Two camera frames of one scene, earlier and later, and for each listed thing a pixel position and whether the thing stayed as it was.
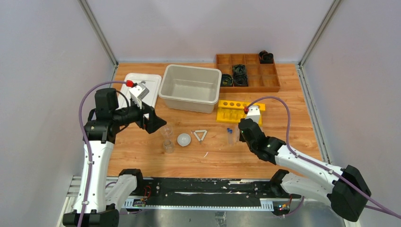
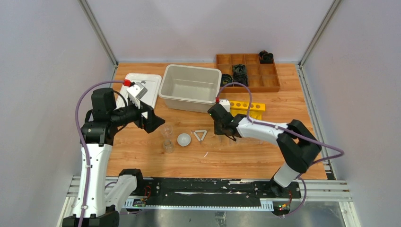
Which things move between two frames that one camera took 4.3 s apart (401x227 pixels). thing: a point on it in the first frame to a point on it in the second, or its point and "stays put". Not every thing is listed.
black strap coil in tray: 239,75 stays put
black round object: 265,57 stays put
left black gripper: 146,117 stays put
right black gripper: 241,138 to 217,131
